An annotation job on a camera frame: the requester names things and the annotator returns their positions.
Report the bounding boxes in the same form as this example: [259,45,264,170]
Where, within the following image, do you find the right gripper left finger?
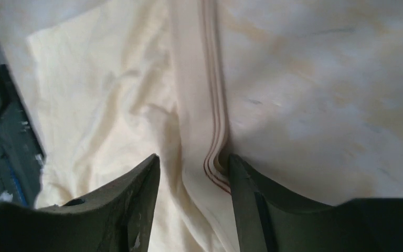
[0,154,161,251]

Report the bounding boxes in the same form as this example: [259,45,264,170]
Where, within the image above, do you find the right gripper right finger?
[228,154,403,251]

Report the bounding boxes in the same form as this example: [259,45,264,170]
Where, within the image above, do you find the cream boxer underwear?
[28,1,239,251]

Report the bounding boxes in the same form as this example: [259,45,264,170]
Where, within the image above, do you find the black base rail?
[0,47,45,208]

